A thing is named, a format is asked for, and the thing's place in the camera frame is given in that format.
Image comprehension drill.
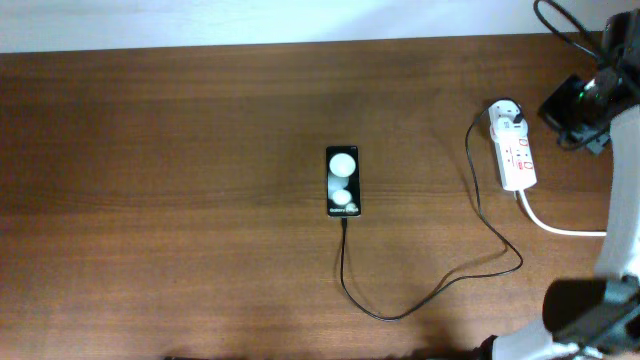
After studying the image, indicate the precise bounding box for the black charging cable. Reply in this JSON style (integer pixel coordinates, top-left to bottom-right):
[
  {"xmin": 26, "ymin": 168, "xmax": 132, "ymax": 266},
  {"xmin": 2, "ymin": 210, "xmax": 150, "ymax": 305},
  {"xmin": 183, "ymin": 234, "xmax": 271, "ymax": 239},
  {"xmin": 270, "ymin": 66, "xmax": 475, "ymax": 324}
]
[{"xmin": 339, "ymin": 97, "xmax": 526, "ymax": 322}]

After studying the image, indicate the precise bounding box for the black smartphone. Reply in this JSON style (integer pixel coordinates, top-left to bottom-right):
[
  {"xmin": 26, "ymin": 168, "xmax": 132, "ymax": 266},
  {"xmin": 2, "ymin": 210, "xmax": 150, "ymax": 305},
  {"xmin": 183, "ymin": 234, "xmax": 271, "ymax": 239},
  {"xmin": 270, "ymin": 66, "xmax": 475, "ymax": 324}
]
[{"xmin": 325, "ymin": 145, "xmax": 362, "ymax": 218}]

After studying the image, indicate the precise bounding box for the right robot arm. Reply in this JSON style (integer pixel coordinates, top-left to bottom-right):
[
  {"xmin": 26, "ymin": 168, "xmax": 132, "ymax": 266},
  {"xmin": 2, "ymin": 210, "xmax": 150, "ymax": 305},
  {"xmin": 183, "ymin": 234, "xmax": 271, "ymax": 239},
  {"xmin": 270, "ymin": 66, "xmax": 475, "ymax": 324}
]
[{"xmin": 472, "ymin": 2, "xmax": 639, "ymax": 360}]

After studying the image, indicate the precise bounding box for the white charger plug adapter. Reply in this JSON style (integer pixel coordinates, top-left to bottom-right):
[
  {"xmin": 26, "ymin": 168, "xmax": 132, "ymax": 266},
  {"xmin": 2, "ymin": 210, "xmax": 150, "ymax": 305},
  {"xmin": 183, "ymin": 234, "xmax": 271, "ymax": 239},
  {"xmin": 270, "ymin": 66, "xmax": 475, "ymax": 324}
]
[{"xmin": 489, "ymin": 99, "xmax": 528, "ymax": 143}]

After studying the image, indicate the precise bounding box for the white power strip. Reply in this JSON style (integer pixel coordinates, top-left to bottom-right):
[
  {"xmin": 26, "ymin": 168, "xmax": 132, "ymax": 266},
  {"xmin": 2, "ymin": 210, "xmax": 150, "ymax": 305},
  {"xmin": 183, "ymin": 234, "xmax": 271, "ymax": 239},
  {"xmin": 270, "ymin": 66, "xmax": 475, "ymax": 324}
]
[{"xmin": 493, "ymin": 136, "xmax": 537, "ymax": 192}]

